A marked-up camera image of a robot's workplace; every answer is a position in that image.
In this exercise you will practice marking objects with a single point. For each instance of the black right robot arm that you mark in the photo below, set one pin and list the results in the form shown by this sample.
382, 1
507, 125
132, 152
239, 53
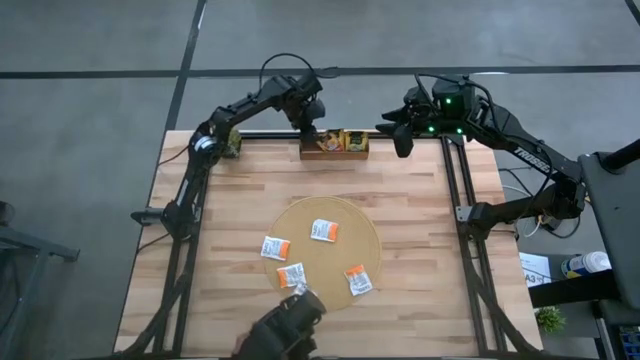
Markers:
525, 150

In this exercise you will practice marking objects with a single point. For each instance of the round woven straw placemat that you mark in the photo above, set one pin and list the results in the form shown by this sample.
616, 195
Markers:
325, 265

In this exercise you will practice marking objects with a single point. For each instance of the wooden three-compartment box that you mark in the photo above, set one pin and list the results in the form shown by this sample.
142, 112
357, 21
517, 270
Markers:
332, 155

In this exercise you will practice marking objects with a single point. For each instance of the small green potted plant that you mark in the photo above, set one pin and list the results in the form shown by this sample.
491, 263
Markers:
550, 320

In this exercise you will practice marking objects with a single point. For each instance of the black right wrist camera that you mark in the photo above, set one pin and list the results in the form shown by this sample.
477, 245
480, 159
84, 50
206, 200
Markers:
450, 97

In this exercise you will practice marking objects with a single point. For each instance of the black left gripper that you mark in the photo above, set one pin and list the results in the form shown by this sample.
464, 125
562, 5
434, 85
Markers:
307, 110

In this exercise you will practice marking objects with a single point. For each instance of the yellow green black tea packet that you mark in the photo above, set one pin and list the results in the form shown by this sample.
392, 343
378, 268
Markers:
356, 141

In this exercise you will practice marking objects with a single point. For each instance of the grey metal cart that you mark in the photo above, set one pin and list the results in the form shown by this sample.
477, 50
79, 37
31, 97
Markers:
612, 225

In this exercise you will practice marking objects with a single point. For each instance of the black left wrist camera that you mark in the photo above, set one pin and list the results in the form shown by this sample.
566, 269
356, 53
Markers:
306, 82

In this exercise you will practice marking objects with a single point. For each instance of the grey metal stand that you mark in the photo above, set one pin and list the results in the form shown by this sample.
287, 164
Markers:
25, 240

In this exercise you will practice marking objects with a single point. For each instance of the person's hand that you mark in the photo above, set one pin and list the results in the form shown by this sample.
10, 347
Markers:
280, 325

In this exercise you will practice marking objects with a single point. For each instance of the spiky green plant dark pot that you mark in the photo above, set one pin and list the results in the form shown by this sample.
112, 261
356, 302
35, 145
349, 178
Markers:
233, 145

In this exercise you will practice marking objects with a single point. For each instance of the white paper sheet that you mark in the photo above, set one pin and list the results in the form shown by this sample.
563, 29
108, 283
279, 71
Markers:
535, 270

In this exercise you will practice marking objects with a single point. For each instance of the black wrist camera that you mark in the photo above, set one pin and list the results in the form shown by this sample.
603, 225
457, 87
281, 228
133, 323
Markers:
306, 82
450, 97

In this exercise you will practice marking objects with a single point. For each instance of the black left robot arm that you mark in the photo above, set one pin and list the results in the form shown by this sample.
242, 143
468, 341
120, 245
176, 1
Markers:
240, 107

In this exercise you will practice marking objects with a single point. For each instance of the black shelf board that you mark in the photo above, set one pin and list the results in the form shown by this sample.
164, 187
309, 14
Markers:
570, 292

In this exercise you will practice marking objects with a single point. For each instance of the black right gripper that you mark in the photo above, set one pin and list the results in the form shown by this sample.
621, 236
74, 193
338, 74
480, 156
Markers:
417, 115

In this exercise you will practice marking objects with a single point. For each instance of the white blue bottle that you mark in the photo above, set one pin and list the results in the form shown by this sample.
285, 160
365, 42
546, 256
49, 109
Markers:
585, 265

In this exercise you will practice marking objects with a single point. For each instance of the white orange Tazo tea packet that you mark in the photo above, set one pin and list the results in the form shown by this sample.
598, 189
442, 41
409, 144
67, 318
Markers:
325, 230
301, 288
275, 248
358, 280
291, 275

